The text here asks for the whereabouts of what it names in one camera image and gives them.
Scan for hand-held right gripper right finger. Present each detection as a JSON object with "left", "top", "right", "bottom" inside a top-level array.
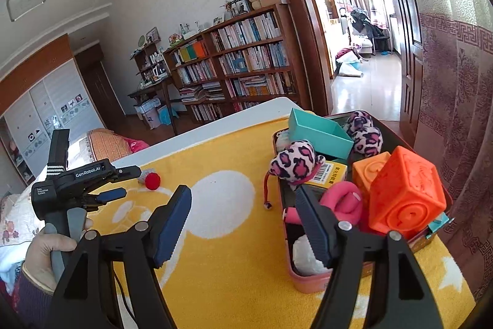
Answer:
[{"left": 295, "top": 183, "right": 442, "bottom": 329}]

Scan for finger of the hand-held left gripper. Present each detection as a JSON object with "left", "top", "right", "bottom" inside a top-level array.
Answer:
[
  {"left": 112, "top": 166, "right": 142, "bottom": 181},
  {"left": 79, "top": 187, "right": 127, "bottom": 214}
]

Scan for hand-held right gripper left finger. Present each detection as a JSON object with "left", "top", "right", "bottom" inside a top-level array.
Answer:
[{"left": 42, "top": 184, "right": 192, "bottom": 329}]

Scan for white plastic bundle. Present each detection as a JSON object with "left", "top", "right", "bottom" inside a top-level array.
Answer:
[{"left": 292, "top": 232, "right": 336, "bottom": 276}]

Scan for pink knotted foam rope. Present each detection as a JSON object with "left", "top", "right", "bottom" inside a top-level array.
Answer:
[{"left": 283, "top": 180, "right": 365, "bottom": 226}]

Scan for red tin container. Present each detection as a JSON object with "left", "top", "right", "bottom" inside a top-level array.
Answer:
[{"left": 272, "top": 112, "right": 453, "bottom": 294}]

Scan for yellow medicine box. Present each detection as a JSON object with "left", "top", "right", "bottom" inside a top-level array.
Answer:
[{"left": 304, "top": 160, "right": 348, "bottom": 188}]

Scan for red beaded cord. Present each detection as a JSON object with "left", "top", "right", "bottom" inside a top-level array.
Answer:
[{"left": 262, "top": 171, "right": 275, "bottom": 212}]

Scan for leopard print plush ball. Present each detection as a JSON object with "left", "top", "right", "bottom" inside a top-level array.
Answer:
[
  {"left": 268, "top": 139, "right": 326, "bottom": 186},
  {"left": 343, "top": 110, "right": 383, "bottom": 156}
]

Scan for light orange embossed toy cube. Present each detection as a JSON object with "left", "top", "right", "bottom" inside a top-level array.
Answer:
[{"left": 352, "top": 155, "right": 389, "bottom": 202}]

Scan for large teal box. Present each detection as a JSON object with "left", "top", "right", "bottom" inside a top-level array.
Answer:
[{"left": 288, "top": 108, "right": 355, "bottom": 161}]

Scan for red-orange embossed toy cube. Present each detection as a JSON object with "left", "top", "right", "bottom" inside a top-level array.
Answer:
[{"left": 368, "top": 146, "right": 448, "bottom": 240}]

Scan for small teal box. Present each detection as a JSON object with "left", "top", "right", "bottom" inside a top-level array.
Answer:
[{"left": 426, "top": 213, "right": 450, "bottom": 239}]

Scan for person's left forearm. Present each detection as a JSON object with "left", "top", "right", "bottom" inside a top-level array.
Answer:
[{"left": 0, "top": 263, "right": 58, "bottom": 329}]

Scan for person's left hand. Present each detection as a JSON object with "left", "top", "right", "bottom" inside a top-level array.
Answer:
[{"left": 22, "top": 217, "right": 95, "bottom": 293}]

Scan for orange plaid blanket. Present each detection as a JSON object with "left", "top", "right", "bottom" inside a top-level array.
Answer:
[{"left": 87, "top": 129, "right": 133, "bottom": 162}]

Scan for floral quilt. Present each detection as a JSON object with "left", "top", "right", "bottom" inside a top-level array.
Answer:
[{"left": 0, "top": 175, "right": 43, "bottom": 276}]

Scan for pink bin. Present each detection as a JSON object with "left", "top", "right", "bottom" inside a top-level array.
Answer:
[{"left": 142, "top": 109, "right": 160, "bottom": 129}]

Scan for yellow and white towel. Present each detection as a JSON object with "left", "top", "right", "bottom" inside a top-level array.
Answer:
[{"left": 75, "top": 117, "right": 476, "bottom": 329}]

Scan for white storage box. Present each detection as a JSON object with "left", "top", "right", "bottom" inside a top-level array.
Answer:
[{"left": 135, "top": 100, "right": 162, "bottom": 117}]

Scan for dark wooden door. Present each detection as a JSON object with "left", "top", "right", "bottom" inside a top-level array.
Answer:
[{"left": 75, "top": 44, "right": 126, "bottom": 129}]

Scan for wooden desk with shelves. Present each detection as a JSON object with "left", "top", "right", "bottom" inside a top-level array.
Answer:
[{"left": 127, "top": 42, "right": 180, "bottom": 137}]

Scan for white and brown wardrobe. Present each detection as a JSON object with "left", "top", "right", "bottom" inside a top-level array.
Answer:
[{"left": 0, "top": 34, "right": 106, "bottom": 187}]

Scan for white and blue bag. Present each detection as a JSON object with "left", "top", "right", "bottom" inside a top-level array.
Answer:
[{"left": 335, "top": 61, "right": 365, "bottom": 77}]

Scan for rows of shelved books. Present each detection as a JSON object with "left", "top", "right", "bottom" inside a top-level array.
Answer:
[{"left": 171, "top": 11, "right": 297, "bottom": 121}]

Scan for wooden bookshelf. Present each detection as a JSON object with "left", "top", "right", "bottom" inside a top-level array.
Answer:
[{"left": 164, "top": 3, "right": 309, "bottom": 121}]

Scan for pink patterned curtain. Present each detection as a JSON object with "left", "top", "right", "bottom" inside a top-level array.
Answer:
[{"left": 418, "top": 11, "right": 493, "bottom": 299}]

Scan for dark clothes pile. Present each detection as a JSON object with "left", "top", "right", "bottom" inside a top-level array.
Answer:
[{"left": 348, "top": 7, "right": 389, "bottom": 52}]

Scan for black cable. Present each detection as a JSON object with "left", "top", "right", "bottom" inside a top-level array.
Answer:
[{"left": 113, "top": 269, "right": 135, "bottom": 329}]

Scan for film strip photo frame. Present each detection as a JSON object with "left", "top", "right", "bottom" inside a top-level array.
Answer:
[{"left": 225, "top": 0, "right": 251, "bottom": 17}]

